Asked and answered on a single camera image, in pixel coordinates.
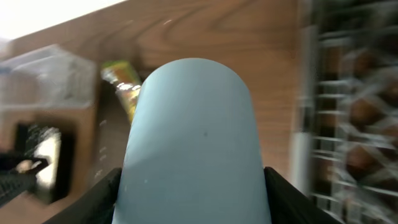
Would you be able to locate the brown serving tray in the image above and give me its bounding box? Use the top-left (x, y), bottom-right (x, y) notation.
top-left (90, 71), bottom-right (150, 185)

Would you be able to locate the clear plastic container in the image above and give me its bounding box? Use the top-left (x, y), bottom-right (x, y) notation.
top-left (1, 45), bottom-right (96, 110)

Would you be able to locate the pile of white rice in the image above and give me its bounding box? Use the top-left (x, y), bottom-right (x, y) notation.
top-left (26, 125), bottom-right (62, 190)

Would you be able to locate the black waste tray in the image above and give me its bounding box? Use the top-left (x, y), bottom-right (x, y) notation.
top-left (14, 123), bottom-right (75, 204)

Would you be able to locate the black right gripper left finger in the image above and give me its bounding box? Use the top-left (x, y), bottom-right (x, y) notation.
top-left (44, 168), bottom-right (122, 224)

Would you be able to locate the light blue cup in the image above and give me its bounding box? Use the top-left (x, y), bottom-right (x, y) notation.
top-left (113, 58), bottom-right (271, 224)

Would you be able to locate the silver yellow snack wrapper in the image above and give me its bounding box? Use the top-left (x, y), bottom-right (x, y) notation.
top-left (101, 60), bottom-right (142, 123)

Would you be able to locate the grey dishwasher rack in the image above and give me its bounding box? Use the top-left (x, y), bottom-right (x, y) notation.
top-left (290, 1), bottom-right (397, 223)

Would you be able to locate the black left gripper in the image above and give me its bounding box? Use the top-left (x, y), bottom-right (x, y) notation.
top-left (1, 153), bottom-right (49, 207)

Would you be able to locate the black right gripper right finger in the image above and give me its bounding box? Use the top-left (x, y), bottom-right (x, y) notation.
top-left (264, 167), bottom-right (340, 224)

